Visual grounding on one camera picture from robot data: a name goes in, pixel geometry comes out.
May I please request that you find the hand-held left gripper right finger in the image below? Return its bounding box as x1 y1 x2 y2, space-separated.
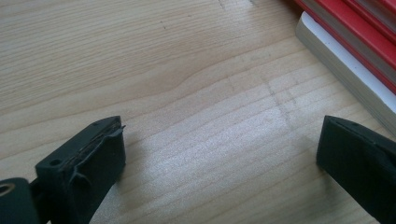
316 115 396 224

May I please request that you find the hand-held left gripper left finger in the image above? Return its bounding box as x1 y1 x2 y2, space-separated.
35 116 127 224

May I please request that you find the white and green picture book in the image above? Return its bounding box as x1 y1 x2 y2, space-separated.
294 11 396 138

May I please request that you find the red picture book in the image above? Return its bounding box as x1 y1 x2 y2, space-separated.
344 0 396 43
293 0 396 94

